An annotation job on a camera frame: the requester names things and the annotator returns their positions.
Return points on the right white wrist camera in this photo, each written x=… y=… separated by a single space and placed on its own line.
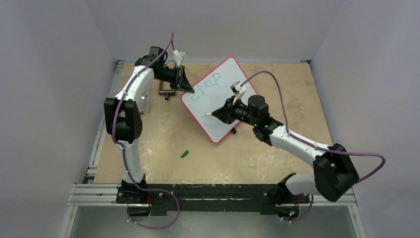
x=239 y=91

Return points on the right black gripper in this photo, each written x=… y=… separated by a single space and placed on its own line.
x=230 y=111

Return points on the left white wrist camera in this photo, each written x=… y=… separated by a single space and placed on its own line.
x=178 y=56

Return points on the green marker cap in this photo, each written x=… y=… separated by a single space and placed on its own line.
x=184 y=154

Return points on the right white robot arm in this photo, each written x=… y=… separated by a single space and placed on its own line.
x=333 y=170

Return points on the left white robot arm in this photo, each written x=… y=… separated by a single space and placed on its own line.
x=122 y=114

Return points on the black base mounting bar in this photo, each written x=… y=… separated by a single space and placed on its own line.
x=266 y=199

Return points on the clear plastic screw box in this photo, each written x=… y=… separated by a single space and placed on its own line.
x=143 y=103

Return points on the dark metal bracket tool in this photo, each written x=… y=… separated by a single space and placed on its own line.
x=165 y=92

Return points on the pink framed whiteboard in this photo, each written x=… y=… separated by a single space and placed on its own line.
x=210 y=93

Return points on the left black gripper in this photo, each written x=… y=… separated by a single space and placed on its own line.
x=181 y=82

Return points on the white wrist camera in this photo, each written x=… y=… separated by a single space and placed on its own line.
x=239 y=91
x=178 y=56

